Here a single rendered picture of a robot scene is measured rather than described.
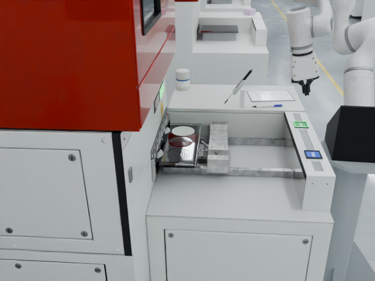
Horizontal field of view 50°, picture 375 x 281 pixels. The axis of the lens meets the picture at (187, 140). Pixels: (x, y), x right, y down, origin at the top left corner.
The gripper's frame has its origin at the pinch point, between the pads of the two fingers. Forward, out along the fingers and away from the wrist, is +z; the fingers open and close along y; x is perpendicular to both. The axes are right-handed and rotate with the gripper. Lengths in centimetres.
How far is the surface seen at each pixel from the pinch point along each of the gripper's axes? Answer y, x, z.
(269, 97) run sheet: -12.9, 29.9, 12.3
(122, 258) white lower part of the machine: -67, -66, 17
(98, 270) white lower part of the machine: -75, -66, 20
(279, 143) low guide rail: -12.5, 8.0, 25.9
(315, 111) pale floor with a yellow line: 43, 253, 123
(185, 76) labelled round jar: -52, 40, -3
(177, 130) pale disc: -56, 5, 10
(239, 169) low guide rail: -30.6, -18.9, 20.6
